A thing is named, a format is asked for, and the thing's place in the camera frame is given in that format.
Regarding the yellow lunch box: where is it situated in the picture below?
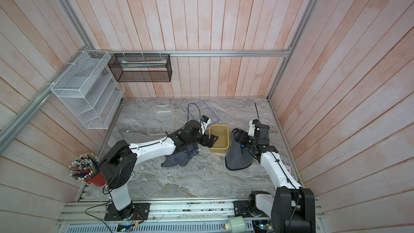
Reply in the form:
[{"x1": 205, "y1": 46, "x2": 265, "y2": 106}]
[{"x1": 209, "y1": 124, "x2": 231, "y2": 153}]

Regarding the dark grey cloth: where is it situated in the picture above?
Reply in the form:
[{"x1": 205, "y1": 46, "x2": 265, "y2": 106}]
[{"x1": 161, "y1": 144, "x2": 199, "y2": 168}]

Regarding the clear lunch box lid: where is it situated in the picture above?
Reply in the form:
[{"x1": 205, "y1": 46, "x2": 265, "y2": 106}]
[{"x1": 187, "y1": 100, "x2": 220, "y2": 125}]

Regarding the clear lunch box blue rim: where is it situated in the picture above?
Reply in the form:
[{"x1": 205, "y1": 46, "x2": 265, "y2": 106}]
[{"x1": 148, "y1": 105, "x2": 174, "y2": 136}]

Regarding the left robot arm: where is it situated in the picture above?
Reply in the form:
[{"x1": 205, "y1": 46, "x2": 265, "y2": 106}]
[{"x1": 99, "y1": 116, "x2": 219, "y2": 211}]

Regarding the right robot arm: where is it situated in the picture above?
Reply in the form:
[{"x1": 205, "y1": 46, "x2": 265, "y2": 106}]
[{"x1": 225, "y1": 119, "x2": 317, "y2": 233}]

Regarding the pink calculator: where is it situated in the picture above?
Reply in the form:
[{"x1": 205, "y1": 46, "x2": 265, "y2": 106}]
[{"x1": 285, "y1": 165, "x2": 292, "y2": 174}]

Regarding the white cylinder device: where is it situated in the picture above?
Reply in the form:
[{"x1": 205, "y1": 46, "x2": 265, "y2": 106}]
[{"x1": 224, "y1": 216, "x2": 247, "y2": 233}]

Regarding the black mesh basket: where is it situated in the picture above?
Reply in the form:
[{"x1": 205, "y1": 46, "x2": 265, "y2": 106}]
[{"x1": 108, "y1": 53, "x2": 173, "y2": 83}]

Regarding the red cup of pencils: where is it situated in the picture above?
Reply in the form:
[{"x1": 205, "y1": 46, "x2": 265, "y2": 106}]
[{"x1": 68, "y1": 152, "x2": 106, "y2": 187}]

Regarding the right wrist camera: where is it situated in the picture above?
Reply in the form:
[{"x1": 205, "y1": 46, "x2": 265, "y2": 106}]
[{"x1": 248, "y1": 119, "x2": 260, "y2": 137}]

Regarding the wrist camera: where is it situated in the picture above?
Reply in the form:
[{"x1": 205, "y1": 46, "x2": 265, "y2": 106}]
[
  {"x1": 248, "y1": 119, "x2": 260, "y2": 137},
  {"x1": 199, "y1": 115, "x2": 211, "y2": 134}
]

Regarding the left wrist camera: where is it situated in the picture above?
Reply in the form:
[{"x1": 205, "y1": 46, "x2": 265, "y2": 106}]
[{"x1": 199, "y1": 115, "x2": 211, "y2": 134}]

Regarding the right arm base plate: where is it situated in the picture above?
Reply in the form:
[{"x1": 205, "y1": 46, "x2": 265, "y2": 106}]
[{"x1": 233, "y1": 200, "x2": 261, "y2": 218}]

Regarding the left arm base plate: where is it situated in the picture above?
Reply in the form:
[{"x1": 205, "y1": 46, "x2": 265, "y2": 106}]
[{"x1": 104, "y1": 202, "x2": 151, "y2": 221}]

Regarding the white wire mesh shelf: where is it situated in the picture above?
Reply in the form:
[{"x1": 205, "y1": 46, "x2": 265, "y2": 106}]
[{"x1": 51, "y1": 50, "x2": 125, "y2": 129}]

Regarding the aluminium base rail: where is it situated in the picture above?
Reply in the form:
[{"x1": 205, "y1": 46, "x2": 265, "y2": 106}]
[{"x1": 54, "y1": 197, "x2": 326, "y2": 233}]

